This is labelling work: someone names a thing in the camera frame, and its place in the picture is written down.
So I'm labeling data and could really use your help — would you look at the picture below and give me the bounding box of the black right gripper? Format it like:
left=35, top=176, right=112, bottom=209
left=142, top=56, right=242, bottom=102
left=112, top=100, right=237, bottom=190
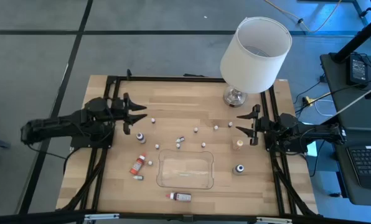
left=235, top=104, right=279, bottom=146

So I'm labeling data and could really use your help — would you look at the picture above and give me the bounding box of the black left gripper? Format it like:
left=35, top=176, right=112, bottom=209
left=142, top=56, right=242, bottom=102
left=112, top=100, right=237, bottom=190
left=110, top=92, right=148, bottom=135

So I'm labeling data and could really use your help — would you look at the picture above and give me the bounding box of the orange food coloring bottle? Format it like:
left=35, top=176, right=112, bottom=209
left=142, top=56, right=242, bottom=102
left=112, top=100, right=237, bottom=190
left=129, top=153, right=147, bottom=175

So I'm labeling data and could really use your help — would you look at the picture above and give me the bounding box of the clear plastic bin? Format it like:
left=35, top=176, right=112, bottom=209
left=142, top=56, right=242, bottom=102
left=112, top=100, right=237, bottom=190
left=156, top=149, right=215, bottom=190

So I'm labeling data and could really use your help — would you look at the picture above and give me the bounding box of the large red food coloring bottle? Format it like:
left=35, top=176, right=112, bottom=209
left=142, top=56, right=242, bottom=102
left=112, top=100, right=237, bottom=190
left=165, top=192, right=192, bottom=203

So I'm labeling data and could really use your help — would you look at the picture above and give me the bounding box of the white shade table lamp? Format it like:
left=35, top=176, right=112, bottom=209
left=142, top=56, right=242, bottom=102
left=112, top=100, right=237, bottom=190
left=219, top=16, right=293, bottom=108

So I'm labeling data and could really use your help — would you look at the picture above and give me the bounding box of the white slanted rod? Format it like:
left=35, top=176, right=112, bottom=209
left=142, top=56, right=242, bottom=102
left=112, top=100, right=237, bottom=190
left=328, top=81, right=371, bottom=118

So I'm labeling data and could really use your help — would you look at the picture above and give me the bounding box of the black computer desk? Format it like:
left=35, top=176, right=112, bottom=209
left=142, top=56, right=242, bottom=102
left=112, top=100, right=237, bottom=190
left=319, top=52, right=371, bottom=207

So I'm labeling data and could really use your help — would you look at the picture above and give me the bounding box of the black power adapter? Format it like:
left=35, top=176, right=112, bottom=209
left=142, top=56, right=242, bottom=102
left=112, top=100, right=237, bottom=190
left=347, top=54, right=369, bottom=86

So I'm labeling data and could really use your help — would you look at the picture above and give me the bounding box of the black computer keyboard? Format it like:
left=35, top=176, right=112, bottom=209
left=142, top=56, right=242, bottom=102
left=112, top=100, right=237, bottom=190
left=346, top=144, right=371, bottom=190

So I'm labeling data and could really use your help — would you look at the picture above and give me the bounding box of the black slanted pole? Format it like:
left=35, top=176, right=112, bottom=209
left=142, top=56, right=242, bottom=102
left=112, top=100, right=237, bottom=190
left=331, top=12, right=371, bottom=63

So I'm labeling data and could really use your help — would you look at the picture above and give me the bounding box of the black beam with silver brackets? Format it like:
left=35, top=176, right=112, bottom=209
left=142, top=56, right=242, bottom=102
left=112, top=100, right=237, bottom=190
left=0, top=208, right=371, bottom=224

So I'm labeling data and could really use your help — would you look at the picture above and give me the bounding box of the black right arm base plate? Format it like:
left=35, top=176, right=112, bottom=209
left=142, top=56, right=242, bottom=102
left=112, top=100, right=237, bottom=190
left=265, top=126, right=308, bottom=154

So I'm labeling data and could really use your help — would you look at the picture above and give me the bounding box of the black aluminium table frame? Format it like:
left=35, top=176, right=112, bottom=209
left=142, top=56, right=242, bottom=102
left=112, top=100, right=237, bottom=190
left=56, top=68, right=323, bottom=218

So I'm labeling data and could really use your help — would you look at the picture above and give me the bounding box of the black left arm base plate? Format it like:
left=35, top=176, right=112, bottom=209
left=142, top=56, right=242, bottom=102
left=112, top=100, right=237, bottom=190
left=69, top=124, right=115, bottom=149

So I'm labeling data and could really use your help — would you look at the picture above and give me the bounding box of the white cable loop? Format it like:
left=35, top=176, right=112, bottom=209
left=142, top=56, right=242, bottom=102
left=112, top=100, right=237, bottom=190
left=314, top=99, right=337, bottom=118

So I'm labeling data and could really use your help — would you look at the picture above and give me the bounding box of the orange floor cable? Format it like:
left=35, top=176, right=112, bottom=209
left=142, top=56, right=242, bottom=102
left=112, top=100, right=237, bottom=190
left=263, top=0, right=344, bottom=34

